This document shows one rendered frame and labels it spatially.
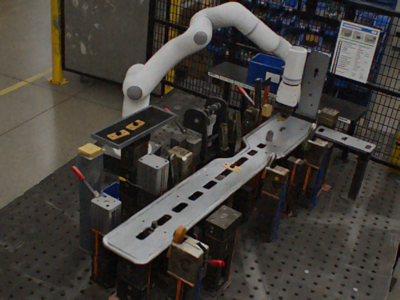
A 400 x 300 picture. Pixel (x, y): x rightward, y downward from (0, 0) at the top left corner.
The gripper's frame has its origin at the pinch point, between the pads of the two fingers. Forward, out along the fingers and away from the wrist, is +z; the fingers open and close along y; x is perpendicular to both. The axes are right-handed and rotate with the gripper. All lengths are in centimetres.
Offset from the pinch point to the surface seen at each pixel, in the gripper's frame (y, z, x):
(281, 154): 10.3, 10.0, -20.9
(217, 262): 30, 3, -108
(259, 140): -3.2, 9.7, -16.4
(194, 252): 21, 4, -108
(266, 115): -11.7, 7.7, 6.2
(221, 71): -57, 7, 37
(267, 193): 16.2, 16.8, -43.2
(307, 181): 20.4, 26.1, -7.5
